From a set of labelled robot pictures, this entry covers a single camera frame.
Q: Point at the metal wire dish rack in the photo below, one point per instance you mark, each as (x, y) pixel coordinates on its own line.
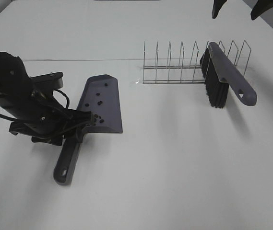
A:
(184, 67)

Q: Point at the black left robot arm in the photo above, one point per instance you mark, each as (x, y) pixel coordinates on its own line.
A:
(16, 86)

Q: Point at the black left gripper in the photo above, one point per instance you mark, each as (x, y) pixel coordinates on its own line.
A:
(45, 120)

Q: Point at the grey plastic dustpan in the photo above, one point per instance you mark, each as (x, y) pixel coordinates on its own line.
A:
(109, 110)

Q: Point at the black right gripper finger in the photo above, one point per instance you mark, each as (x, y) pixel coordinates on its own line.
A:
(217, 5)
(260, 7)

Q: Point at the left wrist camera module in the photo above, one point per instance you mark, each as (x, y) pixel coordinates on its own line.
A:
(49, 81)

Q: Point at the grey hand brush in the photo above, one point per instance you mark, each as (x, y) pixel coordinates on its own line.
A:
(220, 74)

